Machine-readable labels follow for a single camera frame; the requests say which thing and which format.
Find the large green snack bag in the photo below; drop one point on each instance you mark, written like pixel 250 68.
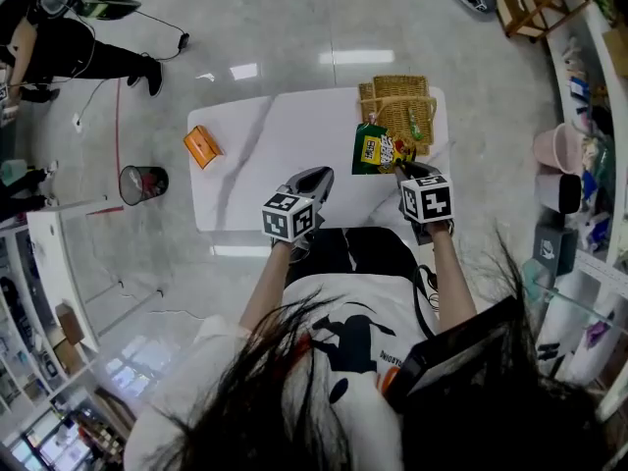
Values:
pixel 378 150

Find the dark grey box white logo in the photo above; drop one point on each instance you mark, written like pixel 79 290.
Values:
pixel 554 250

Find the white desk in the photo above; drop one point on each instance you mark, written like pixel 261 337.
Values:
pixel 54 253

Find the white cabinet shelf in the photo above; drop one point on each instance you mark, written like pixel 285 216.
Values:
pixel 29 351

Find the white curved shelf unit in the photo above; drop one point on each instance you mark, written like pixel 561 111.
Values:
pixel 559 322

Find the purple paper flower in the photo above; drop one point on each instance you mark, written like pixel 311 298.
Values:
pixel 599 329

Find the woven wicker basket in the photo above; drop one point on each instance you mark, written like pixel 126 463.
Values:
pixel 400 91

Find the brown wooden board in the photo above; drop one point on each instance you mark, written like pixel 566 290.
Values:
pixel 115 407

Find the pink bucket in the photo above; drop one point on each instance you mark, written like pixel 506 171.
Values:
pixel 554 147

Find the person's left forearm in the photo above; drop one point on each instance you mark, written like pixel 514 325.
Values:
pixel 267 287

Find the orange tissue box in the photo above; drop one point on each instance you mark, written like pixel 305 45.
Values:
pixel 202 146

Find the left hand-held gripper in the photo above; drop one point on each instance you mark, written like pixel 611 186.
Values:
pixel 289 219

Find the brown wooden box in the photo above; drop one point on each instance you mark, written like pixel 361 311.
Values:
pixel 69 323

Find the thin green packet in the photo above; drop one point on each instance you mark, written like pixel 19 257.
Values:
pixel 415 124

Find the black mesh waste bin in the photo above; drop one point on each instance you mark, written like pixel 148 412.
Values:
pixel 142 187

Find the person's white printed shirt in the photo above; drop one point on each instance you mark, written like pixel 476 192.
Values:
pixel 368 410

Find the black green oval board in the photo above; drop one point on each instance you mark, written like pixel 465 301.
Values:
pixel 108 8

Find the white cylinder with black face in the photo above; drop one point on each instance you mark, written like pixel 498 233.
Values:
pixel 549 194

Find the white power strip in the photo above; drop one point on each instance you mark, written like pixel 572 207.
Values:
pixel 77 123

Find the person's black trousers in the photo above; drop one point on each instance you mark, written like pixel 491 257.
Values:
pixel 378 253

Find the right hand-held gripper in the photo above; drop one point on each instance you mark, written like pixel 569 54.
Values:
pixel 427 201

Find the person's right forearm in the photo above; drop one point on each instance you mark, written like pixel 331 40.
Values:
pixel 454 282

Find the black screen device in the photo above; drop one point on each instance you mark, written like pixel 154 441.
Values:
pixel 456 361

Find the white marble coffee table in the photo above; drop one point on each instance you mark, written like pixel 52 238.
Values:
pixel 294 155

